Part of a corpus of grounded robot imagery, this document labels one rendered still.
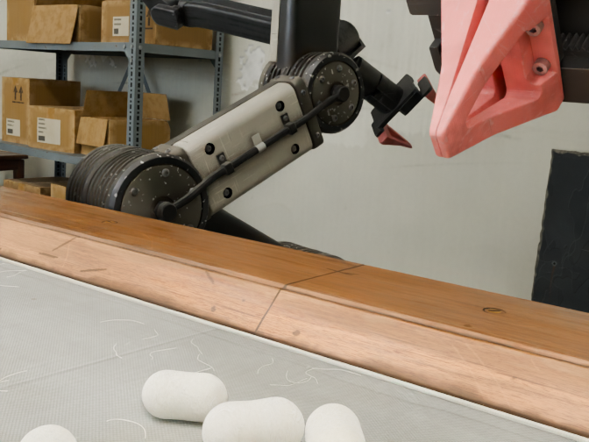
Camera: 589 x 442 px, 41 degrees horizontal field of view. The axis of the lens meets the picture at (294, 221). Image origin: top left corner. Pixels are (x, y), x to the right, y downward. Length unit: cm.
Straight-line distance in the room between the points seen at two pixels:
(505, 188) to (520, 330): 206
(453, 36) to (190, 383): 18
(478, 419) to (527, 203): 209
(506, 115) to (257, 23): 117
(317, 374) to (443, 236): 220
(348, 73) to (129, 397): 77
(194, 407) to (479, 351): 14
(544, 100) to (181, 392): 21
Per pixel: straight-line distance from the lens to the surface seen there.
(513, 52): 37
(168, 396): 32
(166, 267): 51
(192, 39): 302
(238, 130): 95
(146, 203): 89
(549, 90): 38
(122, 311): 48
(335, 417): 29
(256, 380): 38
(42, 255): 59
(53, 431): 28
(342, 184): 279
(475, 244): 253
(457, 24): 36
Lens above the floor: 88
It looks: 10 degrees down
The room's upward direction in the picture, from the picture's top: 4 degrees clockwise
